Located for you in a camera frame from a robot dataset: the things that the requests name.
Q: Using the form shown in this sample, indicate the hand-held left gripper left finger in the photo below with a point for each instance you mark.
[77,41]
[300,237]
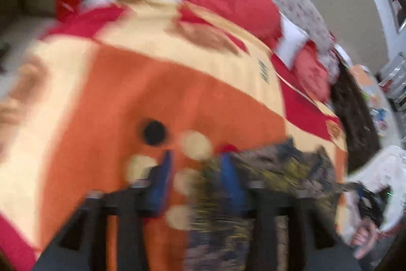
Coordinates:
[160,182]

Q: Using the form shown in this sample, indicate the white square pillow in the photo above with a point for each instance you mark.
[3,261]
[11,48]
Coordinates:
[291,39]

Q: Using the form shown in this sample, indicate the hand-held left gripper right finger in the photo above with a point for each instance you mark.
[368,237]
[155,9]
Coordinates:
[233,179]

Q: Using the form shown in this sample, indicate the pile of colourful packets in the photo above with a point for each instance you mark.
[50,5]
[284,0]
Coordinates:
[377,109]

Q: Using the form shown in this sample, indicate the white padded chair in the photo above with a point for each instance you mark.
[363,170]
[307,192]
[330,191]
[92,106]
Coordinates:
[388,169]

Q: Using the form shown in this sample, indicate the red bag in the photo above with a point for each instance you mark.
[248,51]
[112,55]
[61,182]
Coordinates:
[68,1]

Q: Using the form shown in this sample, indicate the red orange printed blanket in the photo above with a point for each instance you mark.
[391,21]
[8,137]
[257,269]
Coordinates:
[111,83]

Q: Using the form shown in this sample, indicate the red heart-shaped pillow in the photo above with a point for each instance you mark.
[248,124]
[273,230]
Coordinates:
[234,1]
[312,71]

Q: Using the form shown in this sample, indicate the person's right hand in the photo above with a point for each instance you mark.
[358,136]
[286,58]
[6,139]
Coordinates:
[364,239]

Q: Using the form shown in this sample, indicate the dark carved wooden cabinet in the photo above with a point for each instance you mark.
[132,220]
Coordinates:
[355,118]

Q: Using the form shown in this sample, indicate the dark floral patterned shirt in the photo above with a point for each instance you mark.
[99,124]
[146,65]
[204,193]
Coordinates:
[279,166]

